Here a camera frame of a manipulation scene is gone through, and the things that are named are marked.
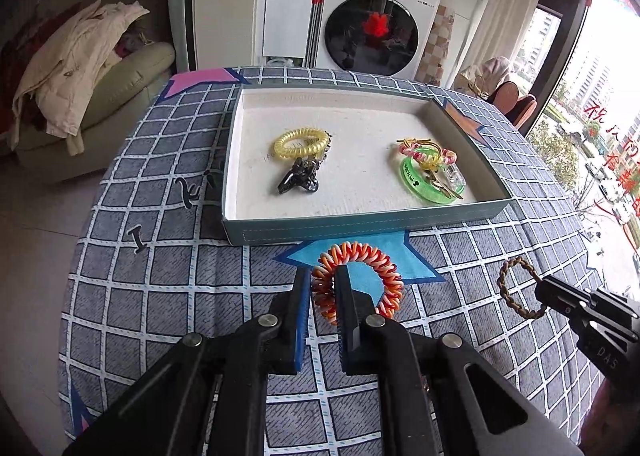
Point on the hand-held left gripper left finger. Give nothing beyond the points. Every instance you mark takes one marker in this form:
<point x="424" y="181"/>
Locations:
<point x="300" y="326"/>

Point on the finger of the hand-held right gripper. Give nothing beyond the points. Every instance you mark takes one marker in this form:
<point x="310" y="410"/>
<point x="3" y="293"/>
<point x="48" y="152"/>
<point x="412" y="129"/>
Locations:
<point x="562" y="298"/>

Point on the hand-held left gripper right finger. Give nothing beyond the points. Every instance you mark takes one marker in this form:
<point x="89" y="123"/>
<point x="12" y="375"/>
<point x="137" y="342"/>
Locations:
<point x="342" y="326"/>

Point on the grey-green jewelry tray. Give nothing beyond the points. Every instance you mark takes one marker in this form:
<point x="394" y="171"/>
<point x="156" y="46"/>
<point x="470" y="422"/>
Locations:
<point x="350" y="228"/>

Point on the black hair clip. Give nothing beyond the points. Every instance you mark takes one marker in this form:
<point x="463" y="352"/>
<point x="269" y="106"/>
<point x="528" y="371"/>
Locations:
<point x="300" y="175"/>

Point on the beige hair clip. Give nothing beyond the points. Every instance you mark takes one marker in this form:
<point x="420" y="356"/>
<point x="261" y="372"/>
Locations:
<point x="447" y="191"/>

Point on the person's right forearm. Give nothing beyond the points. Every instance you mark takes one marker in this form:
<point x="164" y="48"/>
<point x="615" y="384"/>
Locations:
<point x="612" y="416"/>

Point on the grey plaid star tablecloth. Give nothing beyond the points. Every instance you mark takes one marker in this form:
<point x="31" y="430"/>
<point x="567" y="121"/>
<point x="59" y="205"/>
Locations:
<point x="150" y="286"/>

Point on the green translucent bangle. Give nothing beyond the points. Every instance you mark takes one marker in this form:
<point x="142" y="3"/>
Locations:
<point x="412" y="183"/>

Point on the brown chair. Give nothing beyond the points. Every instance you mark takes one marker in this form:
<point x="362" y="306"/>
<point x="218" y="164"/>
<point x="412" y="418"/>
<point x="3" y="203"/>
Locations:
<point x="522" y="113"/>
<point x="505" y="95"/>

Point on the beige cloth on chair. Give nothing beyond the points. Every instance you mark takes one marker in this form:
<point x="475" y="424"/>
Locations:
<point x="487" y="73"/>

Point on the checkered hanging cloth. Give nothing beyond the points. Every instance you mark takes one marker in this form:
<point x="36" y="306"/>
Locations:
<point x="437" y="45"/>

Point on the cream sofa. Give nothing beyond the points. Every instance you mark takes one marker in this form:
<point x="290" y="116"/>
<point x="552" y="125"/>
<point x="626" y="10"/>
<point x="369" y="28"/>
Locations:
<point x="130" y="80"/>

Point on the white curtain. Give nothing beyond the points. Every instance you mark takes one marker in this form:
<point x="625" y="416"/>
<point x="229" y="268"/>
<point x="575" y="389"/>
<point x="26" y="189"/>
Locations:
<point x="505" y="0"/>

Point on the white tall cabinet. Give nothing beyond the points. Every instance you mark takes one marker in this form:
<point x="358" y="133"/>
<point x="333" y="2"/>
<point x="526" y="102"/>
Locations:
<point x="285" y="0"/>

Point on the beige jacket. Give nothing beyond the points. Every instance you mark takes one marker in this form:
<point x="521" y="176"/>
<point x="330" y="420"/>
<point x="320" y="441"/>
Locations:
<point x="65" y="65"/>

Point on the dark window frame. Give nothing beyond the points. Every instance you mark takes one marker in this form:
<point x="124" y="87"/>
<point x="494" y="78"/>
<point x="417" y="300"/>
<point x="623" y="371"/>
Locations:
<point x="565" y="35"/>

